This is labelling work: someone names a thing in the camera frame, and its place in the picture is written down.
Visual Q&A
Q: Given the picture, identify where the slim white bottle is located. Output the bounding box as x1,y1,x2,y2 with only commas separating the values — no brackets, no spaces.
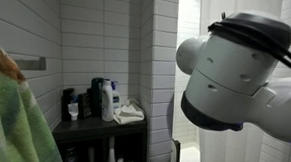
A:
86,146,97,162

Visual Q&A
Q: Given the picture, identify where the grey plastic bottle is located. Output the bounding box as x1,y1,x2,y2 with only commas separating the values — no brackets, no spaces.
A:
62,146,80,162

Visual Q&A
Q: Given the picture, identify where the small white cup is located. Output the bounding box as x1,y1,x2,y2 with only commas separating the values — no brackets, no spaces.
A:
67,101,80,122

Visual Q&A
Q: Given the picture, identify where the dark flat bottle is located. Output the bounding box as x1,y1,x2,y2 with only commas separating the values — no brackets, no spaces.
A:
76,91,93,120

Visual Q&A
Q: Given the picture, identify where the black shampoo bottle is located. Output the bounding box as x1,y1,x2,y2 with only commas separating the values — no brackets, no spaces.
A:
60,87,77,122

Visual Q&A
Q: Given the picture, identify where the white shower curtain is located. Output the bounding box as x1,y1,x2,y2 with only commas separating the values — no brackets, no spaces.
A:
190,0,291,162

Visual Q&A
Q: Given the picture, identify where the green patterned towel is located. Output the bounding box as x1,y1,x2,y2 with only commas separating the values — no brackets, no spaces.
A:
0,38,67,162

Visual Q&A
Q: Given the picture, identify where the black shelf unit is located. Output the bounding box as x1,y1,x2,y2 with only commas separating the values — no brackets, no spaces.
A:
50,112,151,162

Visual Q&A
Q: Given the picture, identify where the tall dark teal bottle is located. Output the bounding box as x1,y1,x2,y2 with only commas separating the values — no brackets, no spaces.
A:
90,76,107,119

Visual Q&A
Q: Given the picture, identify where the small blue pump bottle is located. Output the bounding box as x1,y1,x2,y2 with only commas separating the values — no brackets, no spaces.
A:
110,79,123,111

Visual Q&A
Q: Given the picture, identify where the tall white bottle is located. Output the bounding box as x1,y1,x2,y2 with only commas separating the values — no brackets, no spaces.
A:
104,136,118,162

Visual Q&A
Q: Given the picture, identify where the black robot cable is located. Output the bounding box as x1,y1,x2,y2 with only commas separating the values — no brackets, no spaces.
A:
206,8,291,84

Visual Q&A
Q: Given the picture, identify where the white lotion bottle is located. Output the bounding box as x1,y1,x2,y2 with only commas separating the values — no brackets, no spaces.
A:
98,78,117,123

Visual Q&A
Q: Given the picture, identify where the white folded cloth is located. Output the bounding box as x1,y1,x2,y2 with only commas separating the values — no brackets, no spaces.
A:
111,97,146,126

